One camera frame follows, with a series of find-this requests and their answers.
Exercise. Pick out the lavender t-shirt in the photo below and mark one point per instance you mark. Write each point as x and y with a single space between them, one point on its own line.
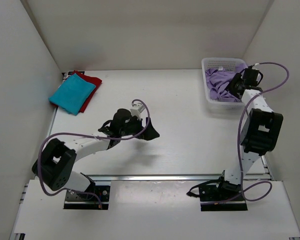
217 81

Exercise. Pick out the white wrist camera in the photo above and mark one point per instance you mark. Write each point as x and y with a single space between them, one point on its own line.
254 66
136 110

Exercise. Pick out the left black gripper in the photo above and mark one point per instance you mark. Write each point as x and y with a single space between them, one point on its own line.
149 133

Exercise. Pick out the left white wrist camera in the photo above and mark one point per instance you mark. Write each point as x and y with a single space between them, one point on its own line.
136 110

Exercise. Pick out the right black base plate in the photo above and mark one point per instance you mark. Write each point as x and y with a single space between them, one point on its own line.
213 197

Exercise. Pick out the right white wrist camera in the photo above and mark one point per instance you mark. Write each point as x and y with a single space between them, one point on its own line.
254 66

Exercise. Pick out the white plastic laundry basket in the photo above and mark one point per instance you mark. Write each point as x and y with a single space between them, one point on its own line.
226 63

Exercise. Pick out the red t-shirt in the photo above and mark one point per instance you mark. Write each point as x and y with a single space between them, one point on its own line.
94 80

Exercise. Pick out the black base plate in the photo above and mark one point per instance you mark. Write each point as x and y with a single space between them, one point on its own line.
102 189
213 197

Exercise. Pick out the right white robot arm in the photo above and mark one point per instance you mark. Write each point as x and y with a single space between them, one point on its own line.
258 130

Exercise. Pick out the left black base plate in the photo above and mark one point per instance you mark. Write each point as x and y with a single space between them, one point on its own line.
102 189

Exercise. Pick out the teal t-shirt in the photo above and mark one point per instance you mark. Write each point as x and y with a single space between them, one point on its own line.
72 94

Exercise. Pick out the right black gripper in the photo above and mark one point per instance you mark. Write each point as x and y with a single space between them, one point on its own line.
237 79

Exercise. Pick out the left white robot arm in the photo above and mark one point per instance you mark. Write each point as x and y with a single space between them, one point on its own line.
56 158

